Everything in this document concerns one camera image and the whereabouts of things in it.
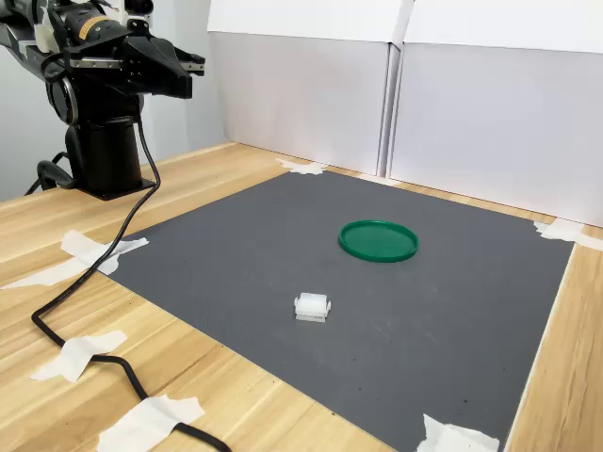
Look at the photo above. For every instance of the small white plastic terminal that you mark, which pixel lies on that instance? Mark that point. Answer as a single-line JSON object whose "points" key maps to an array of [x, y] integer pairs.
{"points": [[311, 307]]}

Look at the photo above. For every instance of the round green lid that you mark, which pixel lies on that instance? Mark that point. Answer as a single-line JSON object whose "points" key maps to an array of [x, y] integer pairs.
{"points": [[378, 241]]}

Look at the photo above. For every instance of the dark grey mat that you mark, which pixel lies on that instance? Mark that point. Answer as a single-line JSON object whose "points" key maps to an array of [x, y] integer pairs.
{"points": [[330, 353]]}

